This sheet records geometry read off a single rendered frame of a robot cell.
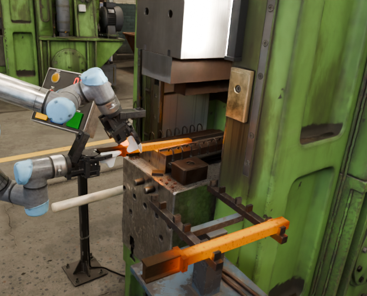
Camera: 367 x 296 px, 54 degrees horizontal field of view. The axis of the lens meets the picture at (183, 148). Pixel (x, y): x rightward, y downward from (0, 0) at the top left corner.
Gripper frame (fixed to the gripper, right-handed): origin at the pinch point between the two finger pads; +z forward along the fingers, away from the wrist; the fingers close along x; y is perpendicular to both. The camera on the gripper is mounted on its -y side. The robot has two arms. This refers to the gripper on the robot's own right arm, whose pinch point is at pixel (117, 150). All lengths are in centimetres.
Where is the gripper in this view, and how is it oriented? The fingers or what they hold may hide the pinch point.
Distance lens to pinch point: 136.1
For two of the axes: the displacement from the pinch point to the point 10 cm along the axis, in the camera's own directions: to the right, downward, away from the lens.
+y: -0.8, 9.4, 3.4
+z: 7.9, -1.5, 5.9
